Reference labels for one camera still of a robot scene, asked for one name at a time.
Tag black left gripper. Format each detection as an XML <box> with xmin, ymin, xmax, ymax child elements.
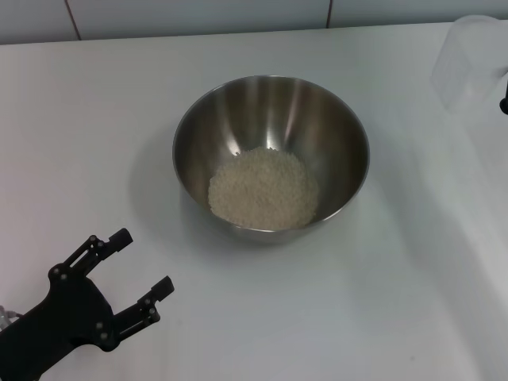
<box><xmin>0</xmin><ymin>228</ymin><xmax>175</xmax><ymax>381</ymax></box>

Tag clear plastic measuring cup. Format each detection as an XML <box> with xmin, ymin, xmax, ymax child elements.
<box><xmin>430</xmin><ymin>14</ymin><xmax>508</xmax><ymax>114</ymax></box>

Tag white rice grains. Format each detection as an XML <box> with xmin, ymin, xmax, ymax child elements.
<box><xmin>208</xmin><ymin>146</ymin><xmax>321</xmax><ymax>231</ymax></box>

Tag stainless steel mixing bowl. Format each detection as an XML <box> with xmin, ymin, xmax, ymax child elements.
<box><xmin>171</xmin><ymin>74</ymin><xmax>371</xmax><ymax>245</ymax></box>

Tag left arm connector cable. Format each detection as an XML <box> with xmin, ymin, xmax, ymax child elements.
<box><xmin>0</xmin><ymin>304</ymin><xmax>23</xmax><ymax>330</ymax></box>

